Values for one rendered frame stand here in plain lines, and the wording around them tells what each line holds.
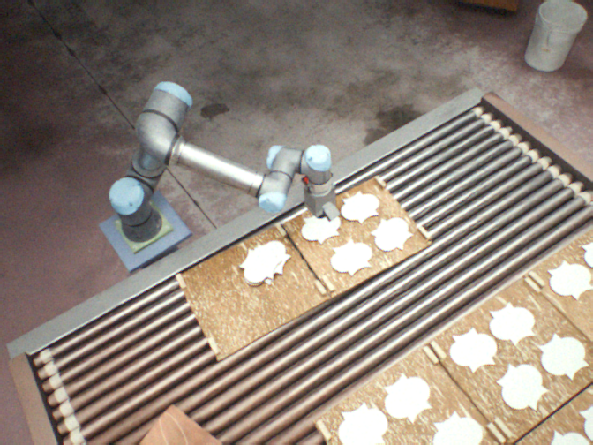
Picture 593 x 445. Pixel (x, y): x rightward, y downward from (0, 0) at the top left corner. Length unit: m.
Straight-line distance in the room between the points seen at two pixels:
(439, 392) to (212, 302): 0.77
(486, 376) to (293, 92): 2.57
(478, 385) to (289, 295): 0.64
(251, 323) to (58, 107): 2.79
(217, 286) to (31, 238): 1.85
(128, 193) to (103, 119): 2.06
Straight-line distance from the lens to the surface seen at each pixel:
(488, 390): 1.72
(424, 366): 1.70
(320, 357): 1.71
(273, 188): 1.53
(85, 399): 1.83
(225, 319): 1.77
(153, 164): 1.89
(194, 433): 1.56
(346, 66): 3.97
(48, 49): 4.74
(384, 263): 1.84
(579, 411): 1.78
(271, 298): 1.78
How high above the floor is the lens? 2.52
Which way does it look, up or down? 55 degrees down
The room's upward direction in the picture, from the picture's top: 7 degrees counter-clockwise
